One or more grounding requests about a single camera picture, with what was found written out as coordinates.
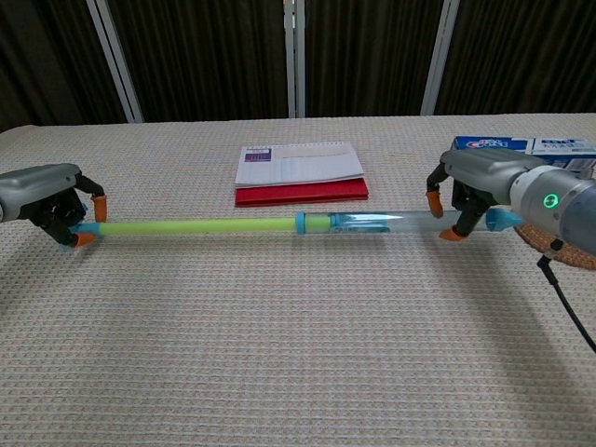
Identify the white screen frame post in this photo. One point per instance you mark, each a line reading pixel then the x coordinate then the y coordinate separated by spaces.
pixel 440 60
pixel 295 60
pixel 114 60

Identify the round woven rattan coaster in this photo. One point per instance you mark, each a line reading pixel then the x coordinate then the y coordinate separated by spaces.
pixel 575 259

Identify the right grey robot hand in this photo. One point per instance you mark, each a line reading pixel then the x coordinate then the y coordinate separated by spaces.
pixel 484 174

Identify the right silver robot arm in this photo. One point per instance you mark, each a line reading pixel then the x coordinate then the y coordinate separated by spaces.
pixel 568 209

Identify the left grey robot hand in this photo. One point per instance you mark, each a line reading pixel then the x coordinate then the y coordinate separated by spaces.
pixel 32 188

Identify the blue toothpaste box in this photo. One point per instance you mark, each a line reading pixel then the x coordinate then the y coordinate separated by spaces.
pixel 561 145

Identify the beige woven tablecloth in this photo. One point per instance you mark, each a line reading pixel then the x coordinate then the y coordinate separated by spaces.
pixel 279 335

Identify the white desk calendar red base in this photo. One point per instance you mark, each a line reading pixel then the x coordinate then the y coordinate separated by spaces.
pixel 298 167

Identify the dark ribbed screen panel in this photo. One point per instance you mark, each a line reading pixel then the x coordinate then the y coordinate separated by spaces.
pixel 46 60
pixel 526 56
pixel 372 56
pixel 200 56

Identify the clear plastic tube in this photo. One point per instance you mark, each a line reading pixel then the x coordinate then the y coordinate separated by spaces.
pixel 410 221

